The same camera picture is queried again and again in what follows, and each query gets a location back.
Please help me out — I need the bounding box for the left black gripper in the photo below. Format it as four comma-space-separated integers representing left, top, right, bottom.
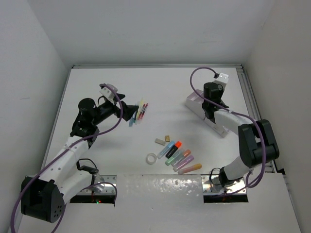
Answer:
91, 93, 137, 126

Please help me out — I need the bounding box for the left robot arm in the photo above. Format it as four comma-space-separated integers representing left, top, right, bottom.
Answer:
21, 92, 138, 223

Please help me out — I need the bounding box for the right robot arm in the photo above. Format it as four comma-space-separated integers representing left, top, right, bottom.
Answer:
202, 82, 279, 187

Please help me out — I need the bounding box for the yellow pen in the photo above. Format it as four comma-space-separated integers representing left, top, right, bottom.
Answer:
135, 98, 145, 125

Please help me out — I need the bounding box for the red pen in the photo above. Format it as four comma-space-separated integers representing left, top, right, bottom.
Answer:
138, 103, 148, 121

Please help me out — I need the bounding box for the light blue pen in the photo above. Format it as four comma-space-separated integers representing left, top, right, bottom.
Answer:
129, 118, 135, 127

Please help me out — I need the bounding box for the white pink compartment organizer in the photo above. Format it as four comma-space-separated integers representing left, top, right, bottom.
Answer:
185, 92, 230, 138

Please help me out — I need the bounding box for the grey eraser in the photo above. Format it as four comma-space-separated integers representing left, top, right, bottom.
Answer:
155, 138, 166, 146

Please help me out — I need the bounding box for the clear tape roll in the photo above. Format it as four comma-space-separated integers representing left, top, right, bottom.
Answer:
146, 153, 157, 165

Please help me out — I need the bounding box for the blue highlighter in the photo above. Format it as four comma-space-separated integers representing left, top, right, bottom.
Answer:
157, 141, 175, 159

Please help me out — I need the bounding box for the black orange highlighter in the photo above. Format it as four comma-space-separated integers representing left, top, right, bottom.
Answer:
165, 141, 182, 159

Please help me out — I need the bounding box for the orange pastel highlighter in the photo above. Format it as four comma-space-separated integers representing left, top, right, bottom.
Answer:
171, 150, 191, 167

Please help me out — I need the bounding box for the purple highlighter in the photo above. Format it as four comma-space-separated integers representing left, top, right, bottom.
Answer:
173, 155, 194, 172

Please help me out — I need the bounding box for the green highlighter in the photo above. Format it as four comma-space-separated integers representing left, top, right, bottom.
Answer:
165, 149, 185, 166

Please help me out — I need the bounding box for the yellow pink highlighter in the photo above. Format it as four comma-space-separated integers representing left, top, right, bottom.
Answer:
178, 164, 202, 174

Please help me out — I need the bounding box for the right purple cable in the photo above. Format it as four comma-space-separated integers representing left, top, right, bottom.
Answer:
190, 67, 268, 195

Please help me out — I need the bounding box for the purple cable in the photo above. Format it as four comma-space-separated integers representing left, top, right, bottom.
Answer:
10, 83, 124, 233
190, 67, 268, 195

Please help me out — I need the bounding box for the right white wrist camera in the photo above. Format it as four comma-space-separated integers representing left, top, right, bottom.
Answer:
214, 73, 229, 89

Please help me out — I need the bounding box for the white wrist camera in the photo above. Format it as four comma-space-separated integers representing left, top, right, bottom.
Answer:
214, 73, 229, 89
100, 83, 118, 102

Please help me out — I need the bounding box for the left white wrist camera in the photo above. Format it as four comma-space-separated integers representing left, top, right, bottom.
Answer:
100, 83, 118, 102

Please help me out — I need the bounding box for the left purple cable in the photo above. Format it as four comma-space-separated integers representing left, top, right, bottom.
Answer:
10, 83, 124, 233

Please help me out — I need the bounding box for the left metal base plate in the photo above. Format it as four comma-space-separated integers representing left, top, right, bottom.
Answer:
77, 175, 117, 195

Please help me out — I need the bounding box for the metal base plate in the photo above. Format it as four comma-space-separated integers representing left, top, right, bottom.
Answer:
77, 175, 117, 195
201, 174, 246, 196

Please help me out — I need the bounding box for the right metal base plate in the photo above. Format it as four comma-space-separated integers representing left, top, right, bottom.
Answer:
201, 174, 246, 196

